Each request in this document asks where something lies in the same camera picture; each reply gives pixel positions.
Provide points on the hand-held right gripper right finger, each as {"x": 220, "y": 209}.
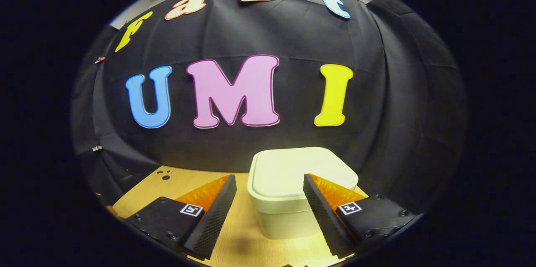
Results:
{"x": 322, "y": 212}

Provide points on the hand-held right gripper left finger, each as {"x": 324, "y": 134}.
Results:
{"x": 215, "y": 212}

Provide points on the copper cloth clip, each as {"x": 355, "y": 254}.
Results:
{"x": 99, "y": 60}

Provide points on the green desktop garbage bin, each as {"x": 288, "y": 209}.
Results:
{"x": 284, "y": 175}

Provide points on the wooden desktop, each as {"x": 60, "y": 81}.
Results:
{"x": 243, "y": 233}

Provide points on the black backdrop cloth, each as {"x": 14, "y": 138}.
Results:
{"x": 293, "y": 37}

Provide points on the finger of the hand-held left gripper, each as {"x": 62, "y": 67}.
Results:
{"x": 112, "y": 211}

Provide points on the silver cloth clip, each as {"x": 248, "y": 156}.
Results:
{"x": 97, "y": 148}

